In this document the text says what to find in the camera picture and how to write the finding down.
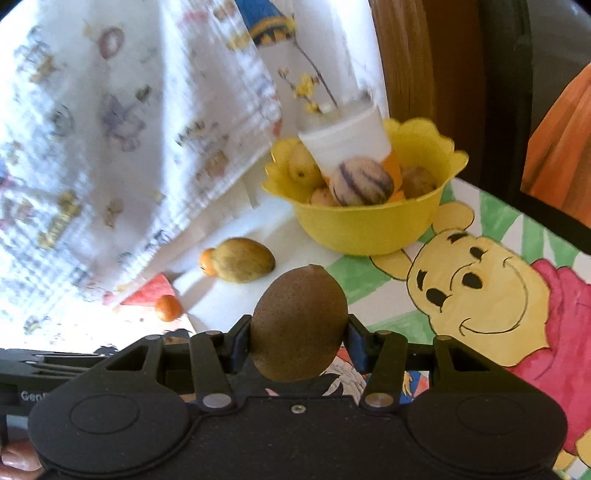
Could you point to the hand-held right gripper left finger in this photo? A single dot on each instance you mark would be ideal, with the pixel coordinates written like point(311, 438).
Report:
point(240, 344)

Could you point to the person's left hand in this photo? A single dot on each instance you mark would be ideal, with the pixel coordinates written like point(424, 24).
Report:
point(16, 456)

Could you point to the wooden door frame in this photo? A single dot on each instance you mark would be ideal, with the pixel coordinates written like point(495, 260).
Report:
point(406, 55)

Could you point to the small orange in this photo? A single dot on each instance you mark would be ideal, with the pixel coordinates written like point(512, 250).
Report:
point(207, 261)
point(167, 308)

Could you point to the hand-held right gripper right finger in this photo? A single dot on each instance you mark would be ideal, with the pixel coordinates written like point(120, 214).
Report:
point(355, 345)

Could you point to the yellow spotted fruit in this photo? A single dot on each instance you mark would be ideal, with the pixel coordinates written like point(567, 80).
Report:
point(302, 168)

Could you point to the yellow bowl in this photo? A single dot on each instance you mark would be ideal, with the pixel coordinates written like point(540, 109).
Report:
point(364, 224)

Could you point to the white cup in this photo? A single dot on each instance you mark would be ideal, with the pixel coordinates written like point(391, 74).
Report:
point(346, 138)

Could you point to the white printed blanket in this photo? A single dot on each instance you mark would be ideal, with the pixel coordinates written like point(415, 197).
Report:
point(92, 138)

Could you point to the green mango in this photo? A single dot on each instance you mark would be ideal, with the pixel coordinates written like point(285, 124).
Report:
point(244, 260)

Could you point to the tan round fruit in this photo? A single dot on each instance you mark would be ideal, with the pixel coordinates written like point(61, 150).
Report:
point(323, 197)

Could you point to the brown kiwi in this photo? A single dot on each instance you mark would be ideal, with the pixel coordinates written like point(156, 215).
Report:
point(298, 323)

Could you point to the brown round fruit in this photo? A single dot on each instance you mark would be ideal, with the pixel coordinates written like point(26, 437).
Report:
point(418, 182)

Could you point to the small striped pepino melon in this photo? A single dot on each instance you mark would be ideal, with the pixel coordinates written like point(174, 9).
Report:
point(361, 181)

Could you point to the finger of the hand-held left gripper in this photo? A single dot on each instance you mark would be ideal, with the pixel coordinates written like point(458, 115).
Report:
point(64, 361)

